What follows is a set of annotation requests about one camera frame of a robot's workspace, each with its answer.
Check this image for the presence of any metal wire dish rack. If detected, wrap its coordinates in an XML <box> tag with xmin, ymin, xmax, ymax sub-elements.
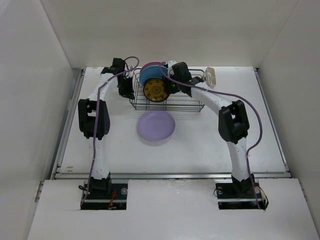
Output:
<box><xmin>129</xmin><ymin>68</ymin><xmax>205</xmax><ymax>113</ymax></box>

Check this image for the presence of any yellow patterned glass plate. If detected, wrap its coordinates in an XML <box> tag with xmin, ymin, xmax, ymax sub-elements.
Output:
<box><xmin>143</xmin><ymin>78</ymin><xmax>169</xmax><ymax>103</ymax></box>

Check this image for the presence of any lavender plastic plate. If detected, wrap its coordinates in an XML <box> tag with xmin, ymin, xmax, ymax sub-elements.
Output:
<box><xmin>137</xmin><ymin>110</ymin><xmax>176</xmax><ymax>142</ymax></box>

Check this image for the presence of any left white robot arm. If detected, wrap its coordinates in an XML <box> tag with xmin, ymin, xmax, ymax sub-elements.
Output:
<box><xmin>77</xmin><ymin>57</ymin><xmax>135</xmax><ymax>199</ymax></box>

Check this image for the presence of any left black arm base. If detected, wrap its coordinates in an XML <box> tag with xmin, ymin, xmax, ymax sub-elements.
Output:
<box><xmin>78</xmin><ymin>183</ymin><xmax>128</xmax><ymax>211</ymax></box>

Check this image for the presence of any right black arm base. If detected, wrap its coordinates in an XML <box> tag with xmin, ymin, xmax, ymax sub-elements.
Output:
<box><xmin>213</xmin><ymin>179</ymin><xmax>269</xmax><ymax>210</ymax></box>

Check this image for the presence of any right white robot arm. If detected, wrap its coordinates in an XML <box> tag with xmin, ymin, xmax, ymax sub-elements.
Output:
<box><xmin>163</xmin><ymin>60</ymin><xmax>254</xmax><ymax>197</ymax></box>

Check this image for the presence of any light blue plastic plate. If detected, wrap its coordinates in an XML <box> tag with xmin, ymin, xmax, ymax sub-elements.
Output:
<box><xmin>139</xmin><ymin>66</ymin><xmax>168</xmax><ymax>87</ymax></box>

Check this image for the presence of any pink plastic plate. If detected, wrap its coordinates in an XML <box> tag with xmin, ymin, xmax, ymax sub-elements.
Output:
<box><xmin>140</xmin><ymin>61</ymin><xmax>166</xmax><ymax>72</ymax></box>

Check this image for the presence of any beige plastic cutlery holder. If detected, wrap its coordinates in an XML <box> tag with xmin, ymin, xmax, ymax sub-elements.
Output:
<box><xmin>202</xmin><ymin>67</ymin><xmax>217</xmax><ymax>89</ymax></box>

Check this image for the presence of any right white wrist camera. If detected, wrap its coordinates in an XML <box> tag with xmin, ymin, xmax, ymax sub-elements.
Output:
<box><xmin>163</xmin><ymin>60</ymin><xmax>177</xmax><ymax>72</ymax></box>

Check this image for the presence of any aluminium front rail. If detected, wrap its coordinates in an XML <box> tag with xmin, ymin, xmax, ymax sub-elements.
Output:
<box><xmin>51</xmin><ymin>171</ymin><xmax>292</xmax><ymax>180</ymax></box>

